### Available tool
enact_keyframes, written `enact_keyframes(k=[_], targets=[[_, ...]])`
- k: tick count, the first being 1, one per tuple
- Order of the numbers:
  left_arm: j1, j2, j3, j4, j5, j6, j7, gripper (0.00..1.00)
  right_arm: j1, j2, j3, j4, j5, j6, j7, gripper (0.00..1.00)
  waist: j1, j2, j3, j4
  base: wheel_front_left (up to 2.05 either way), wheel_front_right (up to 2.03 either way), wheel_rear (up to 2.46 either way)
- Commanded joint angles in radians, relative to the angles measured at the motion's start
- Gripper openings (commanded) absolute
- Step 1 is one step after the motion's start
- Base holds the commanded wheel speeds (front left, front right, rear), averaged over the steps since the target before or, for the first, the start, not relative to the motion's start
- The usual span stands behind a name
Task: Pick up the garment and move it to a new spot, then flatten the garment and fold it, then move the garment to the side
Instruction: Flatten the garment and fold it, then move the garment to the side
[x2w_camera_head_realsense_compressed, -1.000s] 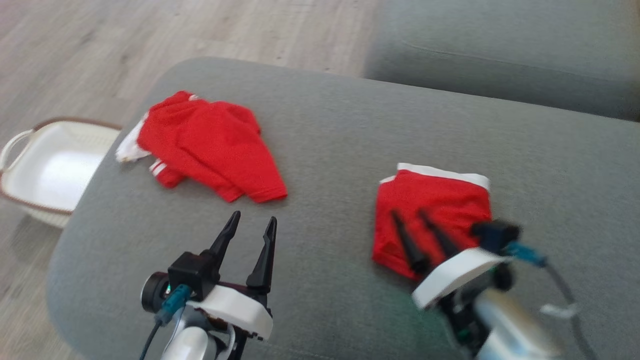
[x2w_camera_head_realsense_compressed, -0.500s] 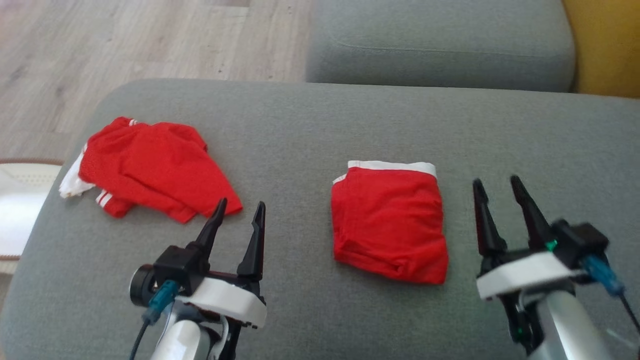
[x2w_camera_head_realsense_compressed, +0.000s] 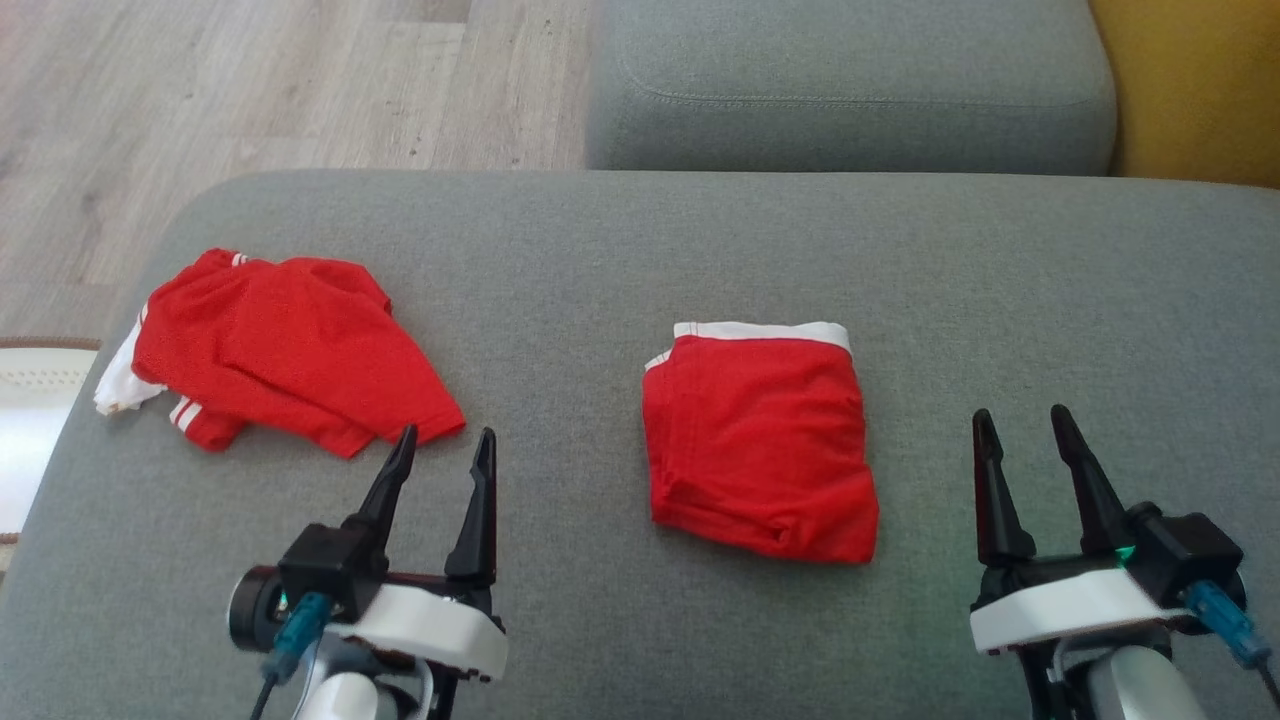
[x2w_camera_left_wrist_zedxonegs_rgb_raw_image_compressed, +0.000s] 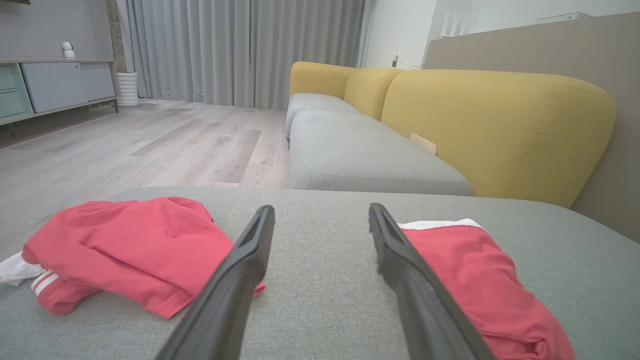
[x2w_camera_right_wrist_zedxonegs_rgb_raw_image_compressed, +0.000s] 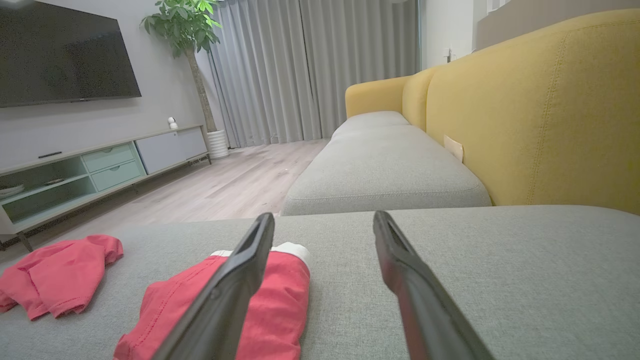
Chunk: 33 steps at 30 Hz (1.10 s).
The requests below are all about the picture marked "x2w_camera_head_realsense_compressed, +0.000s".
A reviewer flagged red shirt with white stripes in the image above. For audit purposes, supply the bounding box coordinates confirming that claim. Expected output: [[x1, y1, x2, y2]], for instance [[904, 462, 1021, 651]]
[[94, 247, 467, 460]]

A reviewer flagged grey sofa seat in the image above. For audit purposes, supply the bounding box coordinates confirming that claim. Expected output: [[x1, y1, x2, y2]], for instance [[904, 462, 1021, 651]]
[[0, 167, 1280, 720]]

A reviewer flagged red shorts white waistband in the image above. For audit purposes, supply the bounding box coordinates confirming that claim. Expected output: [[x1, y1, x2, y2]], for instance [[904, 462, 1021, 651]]
[[642, 320, 882, 566]]

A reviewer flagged grey sofa cushion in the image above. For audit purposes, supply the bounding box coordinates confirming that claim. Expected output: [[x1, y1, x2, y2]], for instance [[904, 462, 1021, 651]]
[[584, 0, 1119, 177]]

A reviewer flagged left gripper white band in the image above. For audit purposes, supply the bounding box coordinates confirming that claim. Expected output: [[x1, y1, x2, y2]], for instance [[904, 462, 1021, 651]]
[[343, 424, 509, 720]]

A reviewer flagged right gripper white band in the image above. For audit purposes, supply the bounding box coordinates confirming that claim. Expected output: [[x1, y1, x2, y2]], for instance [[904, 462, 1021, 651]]
[[967, 403, 1181, 720]]

